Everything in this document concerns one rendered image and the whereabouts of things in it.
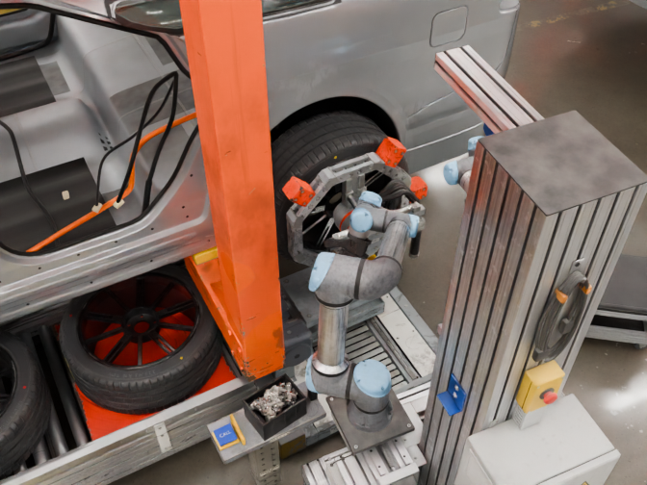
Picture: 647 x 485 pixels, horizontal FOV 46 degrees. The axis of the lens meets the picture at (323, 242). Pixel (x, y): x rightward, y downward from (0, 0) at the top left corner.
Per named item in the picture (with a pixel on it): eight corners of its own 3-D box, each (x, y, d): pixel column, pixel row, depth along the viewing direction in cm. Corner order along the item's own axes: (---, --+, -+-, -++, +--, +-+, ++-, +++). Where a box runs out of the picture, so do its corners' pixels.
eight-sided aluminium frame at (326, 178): (397, 233, 339) (406, 139, 299) (404, 242, 335) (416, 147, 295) (288, 276, 321) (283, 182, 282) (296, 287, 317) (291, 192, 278)
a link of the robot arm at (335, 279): (348, 408, 238) (359, 276, 204) (302, 398, 240) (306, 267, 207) (355, 380, 247) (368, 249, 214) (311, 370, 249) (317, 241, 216)
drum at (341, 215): (359, 216, 318) (360, 191, 308) (385, 248, 305) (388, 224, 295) (330, 227, 313) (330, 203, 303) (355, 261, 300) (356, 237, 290)
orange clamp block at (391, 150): (385, 157, 302) (397, 139, 299) (395, 168, 298) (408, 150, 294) (373, 154, 298) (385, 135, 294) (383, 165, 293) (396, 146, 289)
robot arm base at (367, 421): (401, 422, 247) (402, 406, 240) (358, 439, 243) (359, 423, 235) (379, 386, 256) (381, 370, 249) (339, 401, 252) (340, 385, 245)
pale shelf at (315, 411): (306, 384, 303) (306, 379, 301) (326, 417, 293) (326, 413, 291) (207, 428, 289) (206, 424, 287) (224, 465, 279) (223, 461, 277)
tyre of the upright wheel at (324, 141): (231, 149, 293) (263, 254, 344) (256, 186, 279) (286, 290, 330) (376, 83, 307) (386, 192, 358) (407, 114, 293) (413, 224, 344)
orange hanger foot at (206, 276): (219, 254, 338) (211, 197, 313) (270, 338, 307) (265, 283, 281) (184, 267, 333) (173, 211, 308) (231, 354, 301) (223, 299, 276)
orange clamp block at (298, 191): (307, 182, 290) (292, 175, 283) (317, 194, 285) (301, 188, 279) (296, 195, 292) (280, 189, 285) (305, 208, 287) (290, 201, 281)
